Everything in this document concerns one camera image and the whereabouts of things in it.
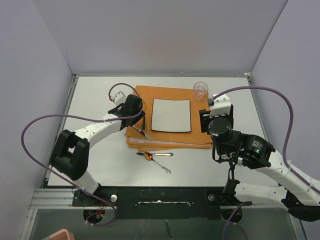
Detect orange cloth napkin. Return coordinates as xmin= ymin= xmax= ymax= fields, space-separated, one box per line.
xmin=125 ymin=85 xmax=212 ymax=148

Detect silver table knife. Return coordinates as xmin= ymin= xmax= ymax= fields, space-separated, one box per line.
xmin=132 ymin=125 xmax=152 ymax=141
xmin=136 ymin=151 xmax=174 ymax=157

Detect white square plate black rim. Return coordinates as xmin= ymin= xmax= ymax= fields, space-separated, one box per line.
xmin=151 ymin=98 xmax=192 ymax=133

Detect clear drinking glass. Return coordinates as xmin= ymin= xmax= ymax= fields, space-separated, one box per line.
xmin=193 ymin=81 xmax=209 ymax=100

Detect iridescent ornate teaspoon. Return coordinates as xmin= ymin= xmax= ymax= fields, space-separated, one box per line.
xmin=144 ymin=151 xmax=172 ymax=175

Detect gold spoon dark handle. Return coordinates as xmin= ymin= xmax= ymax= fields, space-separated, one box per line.
xmin=142 ymin=115 xmax=146 ymax=130

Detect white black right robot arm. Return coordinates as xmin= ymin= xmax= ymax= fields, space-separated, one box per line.
xmin=199 ymin=105 xmax=320 ymax=222

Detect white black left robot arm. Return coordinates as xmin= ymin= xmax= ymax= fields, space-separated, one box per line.
xmin=49 ymin=94 xmax=145 ymax=206

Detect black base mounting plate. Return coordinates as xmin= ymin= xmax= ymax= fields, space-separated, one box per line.
xmin=72 ymin=185 xmax=252 ymax=226

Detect pink plastic bin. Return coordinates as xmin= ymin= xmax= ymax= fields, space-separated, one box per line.
xmin=44 ymin=229 xmax=75 ymax=240

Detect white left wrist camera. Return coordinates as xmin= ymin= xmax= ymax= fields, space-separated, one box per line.
xmin=113 ymin=91 xmax=127 ymax=106

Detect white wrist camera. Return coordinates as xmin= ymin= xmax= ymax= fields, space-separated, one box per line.
xmin=207 ymin=94 xmax=232 ymax=118
xmin=113 ymin=91 xmax=127 ymax=106

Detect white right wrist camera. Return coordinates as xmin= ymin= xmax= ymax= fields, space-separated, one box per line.
xmin=207 ymin=94 xmax=232 ymax=118

